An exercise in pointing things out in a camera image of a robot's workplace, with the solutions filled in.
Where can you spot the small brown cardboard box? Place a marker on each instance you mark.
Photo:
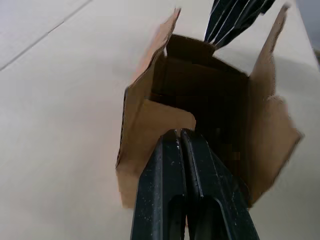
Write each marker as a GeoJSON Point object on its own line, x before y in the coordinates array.
{"type": "Point", "coordinates": [265, 130]}

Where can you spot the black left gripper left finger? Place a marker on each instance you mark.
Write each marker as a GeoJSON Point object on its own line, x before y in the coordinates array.
{"type": "Point", "coordinates": [160, 185]}

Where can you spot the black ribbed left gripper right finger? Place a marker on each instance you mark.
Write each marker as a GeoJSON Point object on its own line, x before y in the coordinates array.
{"type": "Point", "coordinates": [231, 21]}

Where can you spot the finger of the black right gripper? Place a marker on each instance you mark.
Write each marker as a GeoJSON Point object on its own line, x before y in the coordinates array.
{"type": "Point", "coordinates": [215, 190]}

